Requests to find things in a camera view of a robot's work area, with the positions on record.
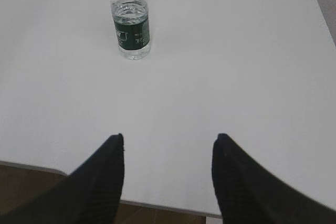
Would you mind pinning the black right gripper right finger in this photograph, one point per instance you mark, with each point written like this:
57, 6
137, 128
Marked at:
248, 193

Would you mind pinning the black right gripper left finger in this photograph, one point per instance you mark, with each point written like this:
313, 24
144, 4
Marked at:
91, 194

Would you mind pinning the clear water bottle green label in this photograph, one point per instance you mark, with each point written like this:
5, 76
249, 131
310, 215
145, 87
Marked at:
131, 22

